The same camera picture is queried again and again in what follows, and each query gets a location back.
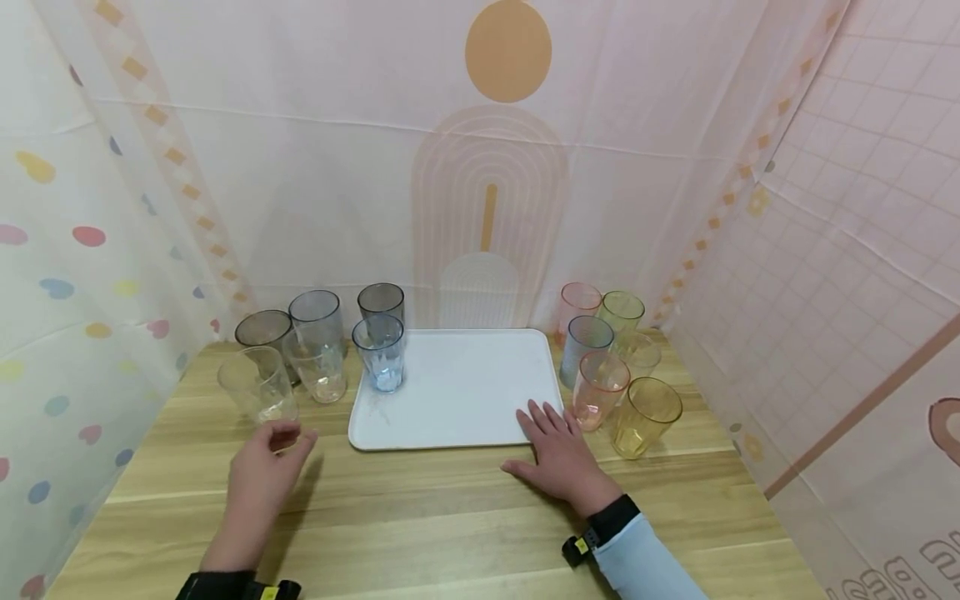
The yellow transparent plastic cup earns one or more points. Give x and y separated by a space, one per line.
643 417

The person's left hand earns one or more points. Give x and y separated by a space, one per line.
259 483

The clear transparent plastic cup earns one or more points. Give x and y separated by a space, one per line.
319 375
255 387

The person's right little finger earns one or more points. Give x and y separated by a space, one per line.
574 425

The person's right index finger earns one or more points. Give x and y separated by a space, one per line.
530 427

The white rectangular tray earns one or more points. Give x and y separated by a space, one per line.
457 392

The person's right thumb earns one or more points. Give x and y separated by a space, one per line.
523 469

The person's right ring finger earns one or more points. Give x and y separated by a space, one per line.
559 419

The grey transparent plastic cup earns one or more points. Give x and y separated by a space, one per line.
381 302
262 331
316 315

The person's right forearm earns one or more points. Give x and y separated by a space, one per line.
645 562

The person's right hand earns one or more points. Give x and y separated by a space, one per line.
566 462

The blue transparent plastic cup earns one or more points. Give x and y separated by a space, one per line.
380 358
583 346

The person's left fingers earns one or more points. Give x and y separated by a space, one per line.
283 430

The person's left forearm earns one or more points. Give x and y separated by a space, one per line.
229 557

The pink transparent plastic cup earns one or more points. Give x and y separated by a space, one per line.
596 392
579 302

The person's right middle finger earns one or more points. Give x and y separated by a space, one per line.
544 419

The pale green transparent plastic cup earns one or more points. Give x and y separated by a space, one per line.
641 357

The black wrist band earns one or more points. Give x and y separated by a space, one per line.
609 521
236 587

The person's left thumb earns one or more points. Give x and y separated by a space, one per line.
304 450

